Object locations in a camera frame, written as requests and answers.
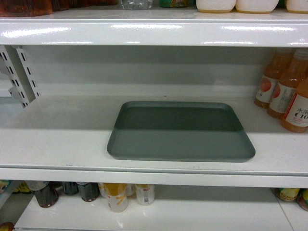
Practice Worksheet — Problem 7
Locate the dark drink bottle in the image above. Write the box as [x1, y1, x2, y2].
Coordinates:
[77, 182, 100, 202]
[32, 181, 59, 208]

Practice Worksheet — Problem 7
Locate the orange juice bottle front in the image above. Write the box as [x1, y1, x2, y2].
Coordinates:
[281, 78, 308, 133]

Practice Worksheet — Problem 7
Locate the dark drink bottle right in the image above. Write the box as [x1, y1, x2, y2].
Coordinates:
[77, 182, 100, 202]

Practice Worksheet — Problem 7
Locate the white jug middle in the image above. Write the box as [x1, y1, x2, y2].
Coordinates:
[235, 0, 279, 14]

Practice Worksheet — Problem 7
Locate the orange juice bottle middle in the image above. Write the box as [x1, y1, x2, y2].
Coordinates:
[267, 48, 308, 119]

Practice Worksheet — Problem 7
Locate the orange juice bottle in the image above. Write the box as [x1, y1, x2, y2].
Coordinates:
[281, 78, 308, 133]
[267, 48, 308, 119]
[254, 48, 295, 108]

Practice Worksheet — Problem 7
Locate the dark drink bottle front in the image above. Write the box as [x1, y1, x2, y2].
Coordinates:
[32, 181, 59, 208]

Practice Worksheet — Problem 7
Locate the yellow label drink bottle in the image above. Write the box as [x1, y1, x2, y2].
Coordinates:
[104, 183, 128, 213]

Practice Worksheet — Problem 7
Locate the white perforated shelf upright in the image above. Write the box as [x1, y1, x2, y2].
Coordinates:
[0, 45, 41, 107]

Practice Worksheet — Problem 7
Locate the white metal shelf unit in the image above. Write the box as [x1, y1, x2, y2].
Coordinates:
[0, 6, 308, 231]

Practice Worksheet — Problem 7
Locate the white label drink bottle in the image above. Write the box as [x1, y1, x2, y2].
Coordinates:
[135, 184, 155, 205]

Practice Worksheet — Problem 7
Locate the orange juice bottle rear left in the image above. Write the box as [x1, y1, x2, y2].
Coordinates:
[254, 48, 295, 108]

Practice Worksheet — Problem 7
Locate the white jug left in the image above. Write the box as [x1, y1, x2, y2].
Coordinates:
[196, 0, 237, 13]

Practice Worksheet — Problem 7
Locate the white jug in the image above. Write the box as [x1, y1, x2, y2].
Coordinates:
[235, 0, 279, 14]
[196, 0, 237, 13]

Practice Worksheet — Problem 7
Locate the grey-silver rectangular tray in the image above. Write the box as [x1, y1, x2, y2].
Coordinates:
[107, 101, 256, 162]

